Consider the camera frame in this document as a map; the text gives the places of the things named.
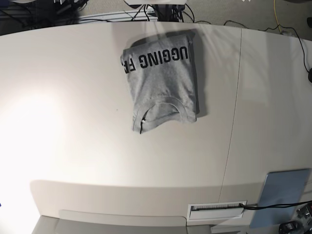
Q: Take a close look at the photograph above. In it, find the black cable at right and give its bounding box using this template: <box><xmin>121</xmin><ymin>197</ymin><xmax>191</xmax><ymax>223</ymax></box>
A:
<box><xmin>223</xmin><ymin>19</ymin><xmax>312</xmax><ymax>74</ymax></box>

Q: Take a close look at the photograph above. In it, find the black device bottom right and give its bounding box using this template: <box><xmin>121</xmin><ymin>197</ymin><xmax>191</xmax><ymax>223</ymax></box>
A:
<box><xmin>278</xmin><ymin>221</ymin><xmax>303</xmax><ymax>234</ymax></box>

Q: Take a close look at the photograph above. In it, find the grey T-shirt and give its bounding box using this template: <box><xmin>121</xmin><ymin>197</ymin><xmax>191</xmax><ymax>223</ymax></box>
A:
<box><xmin>120</xmin><ymin>31</ymin><xmax>198</xmax><ymax>134</ymax></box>

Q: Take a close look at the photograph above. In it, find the yellow cable on floor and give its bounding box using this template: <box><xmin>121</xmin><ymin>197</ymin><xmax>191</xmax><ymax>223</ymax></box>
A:
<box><xmin>272</xmin><ymin>0</ymin><xmax>288</xmax><ymax>34</ymax></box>

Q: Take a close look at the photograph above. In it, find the black cable over panel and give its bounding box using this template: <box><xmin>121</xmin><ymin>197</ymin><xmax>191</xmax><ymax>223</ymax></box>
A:
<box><xmin>240</xmin><ymin>201</ymin><xmax>312</xmax><ymax>211</ymax></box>

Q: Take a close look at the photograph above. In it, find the blue-grey flat panel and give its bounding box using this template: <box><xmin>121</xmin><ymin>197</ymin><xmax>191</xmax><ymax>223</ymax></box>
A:
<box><xmin>250</xmin><ymin>169</ymin><xmax>311</xmax><ymax>229</ymax></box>

